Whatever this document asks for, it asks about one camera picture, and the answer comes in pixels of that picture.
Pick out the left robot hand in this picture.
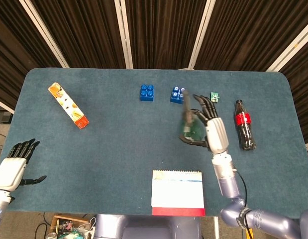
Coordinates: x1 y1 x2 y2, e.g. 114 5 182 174
0 138 47 192

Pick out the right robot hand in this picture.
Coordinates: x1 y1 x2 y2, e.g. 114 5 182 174
178 94 230 154

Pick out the green transparent spray bottle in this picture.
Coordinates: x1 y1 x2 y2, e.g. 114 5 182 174
178 90 207 142

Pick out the cola bottle with red label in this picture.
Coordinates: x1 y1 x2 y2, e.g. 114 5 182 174
234 99 257 151

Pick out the blue building block white print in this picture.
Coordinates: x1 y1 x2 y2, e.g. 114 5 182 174
170 86 187 104

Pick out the white red desk calendar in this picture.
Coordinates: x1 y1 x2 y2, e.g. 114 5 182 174
151 170 206 217

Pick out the plain blue building block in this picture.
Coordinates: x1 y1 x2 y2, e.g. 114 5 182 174
139 84 155 102

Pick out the cardboard box with clutter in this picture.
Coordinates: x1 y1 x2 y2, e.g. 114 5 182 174
45 214 97 239

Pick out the orange snack carton box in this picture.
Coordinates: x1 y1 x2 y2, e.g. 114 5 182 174
48 82 90 130

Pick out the blue felt table cloth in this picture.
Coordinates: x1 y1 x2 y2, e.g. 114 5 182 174
1 68 308 219

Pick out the grey robot torso base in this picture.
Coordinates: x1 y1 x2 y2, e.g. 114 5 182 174
93 214 202 239

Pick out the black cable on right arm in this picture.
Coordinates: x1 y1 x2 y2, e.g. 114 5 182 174
235 170 251 231

